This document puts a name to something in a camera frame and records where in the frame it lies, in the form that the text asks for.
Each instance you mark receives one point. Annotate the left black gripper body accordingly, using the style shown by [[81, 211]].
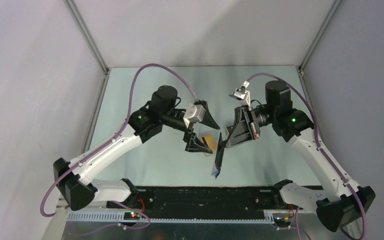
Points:
[[171, 119]]

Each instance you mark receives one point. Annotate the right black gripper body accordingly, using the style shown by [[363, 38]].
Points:
[[258, 118]]

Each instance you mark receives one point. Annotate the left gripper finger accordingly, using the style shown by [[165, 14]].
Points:
[[207, 118], [195, 145]]

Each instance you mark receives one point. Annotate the black card holder wallet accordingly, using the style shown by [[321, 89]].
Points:
[[217, 165]]

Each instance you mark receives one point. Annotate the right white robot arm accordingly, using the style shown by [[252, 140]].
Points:
[[342, 200]]

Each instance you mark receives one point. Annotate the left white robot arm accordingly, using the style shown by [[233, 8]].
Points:
[[76, 179]]

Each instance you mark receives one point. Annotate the orange credit card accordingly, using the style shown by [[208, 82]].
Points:
[[209, 141]]

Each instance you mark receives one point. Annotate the clear plastic card tray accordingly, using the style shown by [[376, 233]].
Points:
[[214, 133]]

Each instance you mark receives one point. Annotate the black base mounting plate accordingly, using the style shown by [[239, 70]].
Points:
[[206, 203]]

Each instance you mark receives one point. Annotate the right controller board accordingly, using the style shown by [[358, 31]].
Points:
[[282, 223]]

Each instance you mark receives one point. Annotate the controller board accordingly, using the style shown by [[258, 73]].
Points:
[[131, 216], [282, 223]]

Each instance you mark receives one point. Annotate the left controller board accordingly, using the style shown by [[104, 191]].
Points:
[[131, 216]]

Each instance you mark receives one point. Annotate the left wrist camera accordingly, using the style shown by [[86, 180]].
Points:
[[194, 114]]

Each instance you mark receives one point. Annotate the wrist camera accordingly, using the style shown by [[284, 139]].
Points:
[[241, 94], [194, 114]]

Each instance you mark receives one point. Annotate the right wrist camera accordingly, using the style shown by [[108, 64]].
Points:
[[241, 94]]

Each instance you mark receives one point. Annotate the right aluminium frame post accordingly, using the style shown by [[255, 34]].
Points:
[[334, 8]]

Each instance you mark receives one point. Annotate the aluminium frame post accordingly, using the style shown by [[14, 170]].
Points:
[[86, 34], [334, 8]]

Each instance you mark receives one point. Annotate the left aluminium frame post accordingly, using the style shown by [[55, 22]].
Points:
[[86, 34]]

